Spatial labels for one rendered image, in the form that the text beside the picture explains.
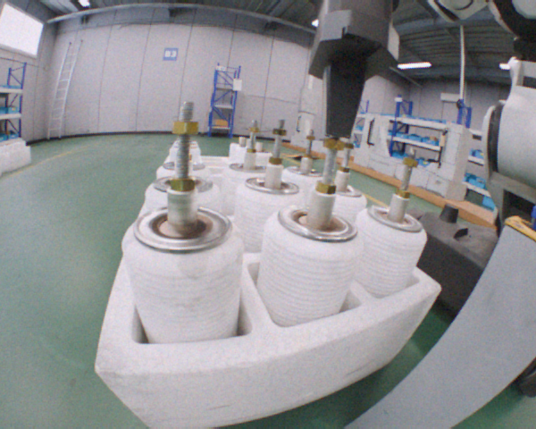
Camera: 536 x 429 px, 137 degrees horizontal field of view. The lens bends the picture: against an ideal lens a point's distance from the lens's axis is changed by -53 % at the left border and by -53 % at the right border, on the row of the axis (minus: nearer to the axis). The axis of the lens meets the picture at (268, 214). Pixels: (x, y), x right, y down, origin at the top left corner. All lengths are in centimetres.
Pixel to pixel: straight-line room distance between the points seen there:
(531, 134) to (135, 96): 682
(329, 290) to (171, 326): 13
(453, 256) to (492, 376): 40
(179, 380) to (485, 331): 21
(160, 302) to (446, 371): 21
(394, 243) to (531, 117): 33
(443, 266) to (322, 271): 43
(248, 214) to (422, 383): 26
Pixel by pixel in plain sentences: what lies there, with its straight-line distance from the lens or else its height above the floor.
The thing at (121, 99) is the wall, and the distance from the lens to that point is 686.
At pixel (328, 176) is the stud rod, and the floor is 30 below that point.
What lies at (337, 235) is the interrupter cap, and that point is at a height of 25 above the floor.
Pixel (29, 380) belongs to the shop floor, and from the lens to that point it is 46.
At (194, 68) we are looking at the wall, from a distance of 668.
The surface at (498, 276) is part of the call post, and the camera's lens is 16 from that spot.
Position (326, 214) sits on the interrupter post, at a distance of 19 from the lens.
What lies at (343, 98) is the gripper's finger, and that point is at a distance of 18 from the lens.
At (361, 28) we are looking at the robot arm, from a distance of 15.
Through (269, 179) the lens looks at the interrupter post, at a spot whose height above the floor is 26.
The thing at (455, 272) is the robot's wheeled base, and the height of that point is 13.
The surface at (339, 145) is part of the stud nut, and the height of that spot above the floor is 32.
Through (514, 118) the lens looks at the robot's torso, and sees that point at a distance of 45.
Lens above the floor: 33
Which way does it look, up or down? 21 degrees down
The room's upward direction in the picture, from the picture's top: 8 degrees clockwise
